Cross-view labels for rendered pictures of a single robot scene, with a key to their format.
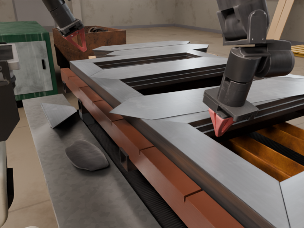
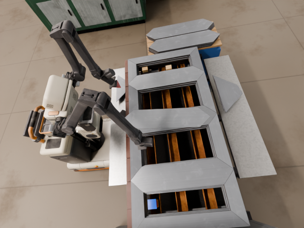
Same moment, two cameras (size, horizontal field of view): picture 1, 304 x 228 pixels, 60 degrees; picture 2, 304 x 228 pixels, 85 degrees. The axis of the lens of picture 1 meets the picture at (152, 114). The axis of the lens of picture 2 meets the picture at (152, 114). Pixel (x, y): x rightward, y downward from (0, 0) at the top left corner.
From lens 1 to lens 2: 1.19 m
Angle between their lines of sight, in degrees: 47
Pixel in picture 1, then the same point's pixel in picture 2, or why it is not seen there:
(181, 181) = (128, 153)
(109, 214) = (121, 144)
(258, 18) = (136, 141)
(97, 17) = not seen: outside the picture
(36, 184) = not seen: hidden behind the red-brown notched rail
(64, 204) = (112, 137)
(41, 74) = (135, 7)
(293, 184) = (143, 168)
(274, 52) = (145, 144)
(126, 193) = not seen: hidden behind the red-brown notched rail
